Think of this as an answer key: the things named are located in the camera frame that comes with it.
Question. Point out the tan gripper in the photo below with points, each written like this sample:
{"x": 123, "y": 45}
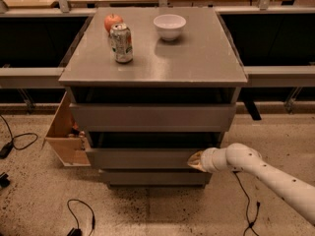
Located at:
{"x": 207, "y": 161}

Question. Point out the grey drawer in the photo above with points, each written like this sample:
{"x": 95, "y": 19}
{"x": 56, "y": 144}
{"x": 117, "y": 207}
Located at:
{"x": 153, "y": 117}
{"x": 183, "y": 177}
{"x": 140, "y": 158}

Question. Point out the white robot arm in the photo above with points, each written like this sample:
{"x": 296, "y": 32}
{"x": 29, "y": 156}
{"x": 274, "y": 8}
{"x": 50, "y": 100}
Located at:
{"x": 238, "y": 157}

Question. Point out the grey bottom drawer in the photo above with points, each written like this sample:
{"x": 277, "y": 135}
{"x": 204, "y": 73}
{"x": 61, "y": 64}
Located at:
{"x": 183, "y": 177}

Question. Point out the grey drawer cabinet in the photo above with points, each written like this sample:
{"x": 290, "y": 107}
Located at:
{"x": 199, "y": 67}

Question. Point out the grey top drawer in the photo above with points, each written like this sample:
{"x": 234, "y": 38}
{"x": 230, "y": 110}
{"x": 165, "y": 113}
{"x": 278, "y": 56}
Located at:
{"x": 153, "y": 117}

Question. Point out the cardboard box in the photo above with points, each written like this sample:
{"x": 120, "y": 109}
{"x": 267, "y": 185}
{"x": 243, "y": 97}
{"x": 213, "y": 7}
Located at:
{"x": 69, "y": 148}

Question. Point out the white ceramic bowl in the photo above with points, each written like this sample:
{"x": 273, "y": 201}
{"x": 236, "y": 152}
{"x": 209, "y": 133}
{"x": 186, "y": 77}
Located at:
{"x": 169, "y": 26}

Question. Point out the crushed soda can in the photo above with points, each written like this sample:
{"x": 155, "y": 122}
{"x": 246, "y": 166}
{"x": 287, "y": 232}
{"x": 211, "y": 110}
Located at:
{"x": 121, "y": 43}

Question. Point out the red apple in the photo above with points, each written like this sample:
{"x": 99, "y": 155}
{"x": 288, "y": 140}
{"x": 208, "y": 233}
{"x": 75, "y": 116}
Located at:
{"x": 111, "y": 20}

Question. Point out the black plug far left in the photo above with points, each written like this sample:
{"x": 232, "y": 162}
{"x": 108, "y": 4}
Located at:
{"x": 4, "y": 181}

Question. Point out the grey metal rail frame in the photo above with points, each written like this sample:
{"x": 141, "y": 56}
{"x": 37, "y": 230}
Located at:
{"x": 47, "y": 78}

